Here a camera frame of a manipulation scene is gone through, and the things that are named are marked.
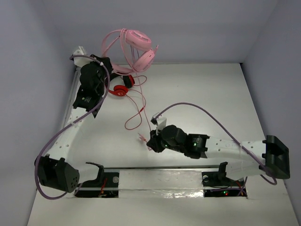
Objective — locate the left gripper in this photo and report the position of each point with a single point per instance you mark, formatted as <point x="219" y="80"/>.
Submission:
<point x="103" y="64"/>

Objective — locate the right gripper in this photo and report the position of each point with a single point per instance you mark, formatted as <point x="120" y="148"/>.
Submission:
<point x="154" y="141"/>

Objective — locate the pink cat-ear headphones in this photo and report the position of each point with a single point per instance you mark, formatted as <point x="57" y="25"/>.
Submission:
<point x="136" y="47"/>

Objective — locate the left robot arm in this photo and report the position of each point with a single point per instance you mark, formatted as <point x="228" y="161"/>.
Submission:
<point x="55" y="173"/>

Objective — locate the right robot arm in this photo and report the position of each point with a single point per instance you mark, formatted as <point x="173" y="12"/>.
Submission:
<point x="269" y="156"/>

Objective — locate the red over-ear headphones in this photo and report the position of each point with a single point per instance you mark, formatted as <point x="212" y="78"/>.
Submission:
<point x="122" y="90"/>

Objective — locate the white foam front panel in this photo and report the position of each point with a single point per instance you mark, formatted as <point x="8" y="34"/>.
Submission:
<point x="265" y="205"/>

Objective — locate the metal side rail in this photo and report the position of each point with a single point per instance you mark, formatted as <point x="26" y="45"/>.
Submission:
<point x="71" y="97"/>

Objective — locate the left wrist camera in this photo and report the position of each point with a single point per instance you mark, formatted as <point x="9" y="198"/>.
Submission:
<point x="77" y="57"/>

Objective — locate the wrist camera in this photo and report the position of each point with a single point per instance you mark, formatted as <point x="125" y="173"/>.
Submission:
<point x="159" y="121"/>
<point x="77" y="57"/>

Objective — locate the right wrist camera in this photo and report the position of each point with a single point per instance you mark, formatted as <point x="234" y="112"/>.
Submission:
<point x="159" y="121"/>

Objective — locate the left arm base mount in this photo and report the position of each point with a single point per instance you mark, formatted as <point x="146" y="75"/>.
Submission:
<point x="104" y="186"/>

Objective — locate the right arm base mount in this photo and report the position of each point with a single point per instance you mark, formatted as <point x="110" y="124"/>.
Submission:
<point x="216" y="184"/>

